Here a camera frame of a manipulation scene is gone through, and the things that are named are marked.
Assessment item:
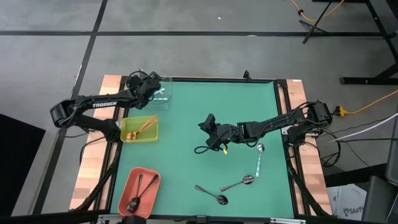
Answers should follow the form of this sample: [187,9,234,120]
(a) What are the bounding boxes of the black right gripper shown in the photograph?
[198,123,246,151]

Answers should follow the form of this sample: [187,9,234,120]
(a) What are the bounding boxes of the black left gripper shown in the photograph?
[127,72,162,98]

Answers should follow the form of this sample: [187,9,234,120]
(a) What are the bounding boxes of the silver metal spoon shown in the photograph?
[220,175,255,192]

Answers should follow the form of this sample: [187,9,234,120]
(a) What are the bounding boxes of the clear plastic bin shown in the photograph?
[129,76,174,110]

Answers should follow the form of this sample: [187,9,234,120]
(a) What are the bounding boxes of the green table mat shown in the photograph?
[110,79,295,218]

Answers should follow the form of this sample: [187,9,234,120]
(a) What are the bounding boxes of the yellow plastic bin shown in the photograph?
[119,114,159,144]

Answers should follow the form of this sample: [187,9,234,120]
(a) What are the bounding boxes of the orange plastic bin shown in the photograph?
[117,166,162,220]

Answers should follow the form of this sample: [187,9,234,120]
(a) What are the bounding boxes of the wooden table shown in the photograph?
[68,74,334,218]

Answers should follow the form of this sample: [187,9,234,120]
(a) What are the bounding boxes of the white cardboard box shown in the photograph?
[326,183,368,222]

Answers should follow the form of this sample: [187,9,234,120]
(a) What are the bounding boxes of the black tripod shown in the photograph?
[298,0,331,45]

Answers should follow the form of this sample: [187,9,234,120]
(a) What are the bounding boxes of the black metal stand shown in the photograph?
[312,0,398,85]

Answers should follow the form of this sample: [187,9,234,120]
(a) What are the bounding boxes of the grey chair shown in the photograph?
[361,175,398,224]

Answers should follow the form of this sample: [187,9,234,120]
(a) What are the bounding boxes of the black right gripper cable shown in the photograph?
[193,141,225,156]

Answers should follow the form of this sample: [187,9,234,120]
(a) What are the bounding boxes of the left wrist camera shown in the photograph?
[132,95,150,110]

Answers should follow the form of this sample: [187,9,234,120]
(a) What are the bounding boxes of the black table frame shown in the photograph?
[70,74,332,223]

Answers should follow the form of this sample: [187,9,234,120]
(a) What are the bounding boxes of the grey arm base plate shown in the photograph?
[280,124,320,138]

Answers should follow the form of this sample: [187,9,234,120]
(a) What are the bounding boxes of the yellow extension cord with plug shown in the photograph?
[335,89,398,116]

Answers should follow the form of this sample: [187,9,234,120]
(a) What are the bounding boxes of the black floor cable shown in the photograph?
[318,116,398,169]

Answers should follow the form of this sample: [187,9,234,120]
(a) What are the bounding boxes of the white cable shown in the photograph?
[328,112,398,143]

